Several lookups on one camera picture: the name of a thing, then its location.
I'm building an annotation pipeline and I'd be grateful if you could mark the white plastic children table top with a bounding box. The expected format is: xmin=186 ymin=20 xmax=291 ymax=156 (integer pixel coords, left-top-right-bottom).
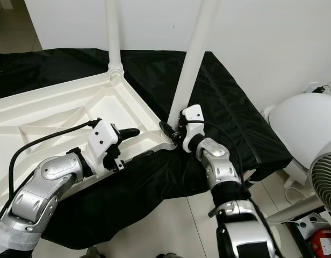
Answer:
xmin=0 ymin=70 xmax=177 ymax=216

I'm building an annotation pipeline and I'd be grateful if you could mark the white plastic table leg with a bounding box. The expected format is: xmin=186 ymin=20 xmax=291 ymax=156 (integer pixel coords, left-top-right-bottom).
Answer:
xmin=167 ymin=0 xmax=221 ymax=132
xmin=104 ymin=0 xmax=126 ymax=77

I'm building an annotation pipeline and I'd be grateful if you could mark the black cloth table cover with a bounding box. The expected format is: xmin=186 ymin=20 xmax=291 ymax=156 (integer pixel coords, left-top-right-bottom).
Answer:
xmin=0 ymin=48 xmax=293 ymax=250

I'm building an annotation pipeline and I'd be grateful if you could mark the dark left robot foot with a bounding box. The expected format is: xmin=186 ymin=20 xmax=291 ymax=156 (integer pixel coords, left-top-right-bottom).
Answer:
xmin=82 ymin=247 xmax=102 ymax=258

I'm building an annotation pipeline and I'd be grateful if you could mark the white rounded appliance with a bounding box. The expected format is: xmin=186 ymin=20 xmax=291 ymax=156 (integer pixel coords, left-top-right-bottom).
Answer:
xmin=265 ymin=92 xmax=331 ymax=170

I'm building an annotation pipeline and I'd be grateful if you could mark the grey round fan grille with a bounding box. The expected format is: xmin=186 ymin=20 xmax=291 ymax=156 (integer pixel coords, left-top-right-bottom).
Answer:
xmin=308 ymin=153 xmax=331 ymax=207

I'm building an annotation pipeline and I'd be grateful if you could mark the white power strip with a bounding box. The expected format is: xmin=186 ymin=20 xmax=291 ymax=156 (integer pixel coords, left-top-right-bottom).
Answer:
xmin=294 ymin=212 xmax=325 ymax=232

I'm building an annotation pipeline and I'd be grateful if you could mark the red round device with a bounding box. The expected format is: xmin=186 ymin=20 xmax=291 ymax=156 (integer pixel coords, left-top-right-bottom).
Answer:
xmin=311 ymin=228 xmax=331 ymax=256

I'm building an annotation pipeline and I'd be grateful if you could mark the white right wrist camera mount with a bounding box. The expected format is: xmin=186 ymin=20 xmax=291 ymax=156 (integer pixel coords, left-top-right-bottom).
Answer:
xmin=181 ymin=105 xmax=205 ymax=150

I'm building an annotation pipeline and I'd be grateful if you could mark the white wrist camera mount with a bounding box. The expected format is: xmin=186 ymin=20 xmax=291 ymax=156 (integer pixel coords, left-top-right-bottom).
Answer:
xmin=88 ymin=119 xmax=123 ymax=175
xmin=181 ymin=105 xmax=205 ymax=150

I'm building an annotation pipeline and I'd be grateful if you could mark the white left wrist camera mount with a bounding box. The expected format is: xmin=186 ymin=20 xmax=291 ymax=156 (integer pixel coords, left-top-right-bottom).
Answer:
xmin=88 ymin=119 xmax=123 ymax=175

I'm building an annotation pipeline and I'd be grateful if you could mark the white appliance power cord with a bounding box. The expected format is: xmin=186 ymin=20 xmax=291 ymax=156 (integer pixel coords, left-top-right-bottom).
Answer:
xmin=284 ymin=177 xmax=311 ymax=202

